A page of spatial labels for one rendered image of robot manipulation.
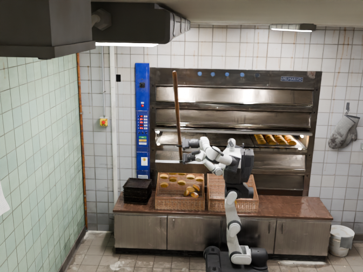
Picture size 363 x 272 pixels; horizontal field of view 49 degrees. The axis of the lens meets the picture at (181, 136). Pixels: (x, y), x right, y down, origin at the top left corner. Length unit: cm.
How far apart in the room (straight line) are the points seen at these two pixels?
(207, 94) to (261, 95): 62
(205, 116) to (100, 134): 127
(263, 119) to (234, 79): 57
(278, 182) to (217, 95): 131
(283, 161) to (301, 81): 97
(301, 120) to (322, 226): 121
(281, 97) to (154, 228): 207
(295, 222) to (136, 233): 177
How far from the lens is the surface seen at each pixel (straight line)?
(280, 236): 469
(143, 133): 473
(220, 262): 440
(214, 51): 456
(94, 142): 491
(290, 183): 504
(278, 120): 476
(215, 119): 467
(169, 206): 451
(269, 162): 489
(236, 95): 464
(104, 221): 528
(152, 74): 461
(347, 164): 514
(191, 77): 460
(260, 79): 466
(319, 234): 478
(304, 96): 478
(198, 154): 402
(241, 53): 458
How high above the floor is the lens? 257
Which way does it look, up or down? 16 degrees down
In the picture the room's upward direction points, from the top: 1 degrees clockwise
